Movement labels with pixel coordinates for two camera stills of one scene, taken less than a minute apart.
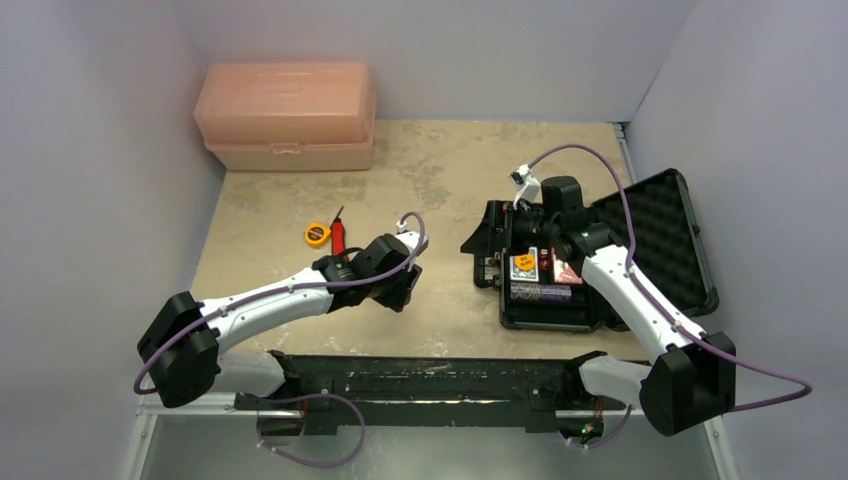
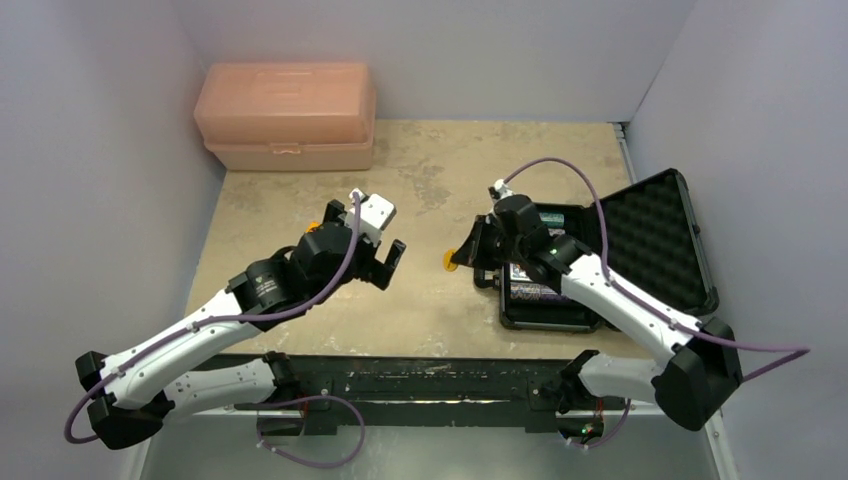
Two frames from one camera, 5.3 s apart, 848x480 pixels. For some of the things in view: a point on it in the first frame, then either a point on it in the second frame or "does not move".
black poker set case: [658, 224] does not move
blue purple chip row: [536, 292] does not move
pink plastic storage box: [287, 116] does not move
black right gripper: [502, 229] to [485, 237]
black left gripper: [396, 299] to [375, 270]
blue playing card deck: [522, 275] does not move
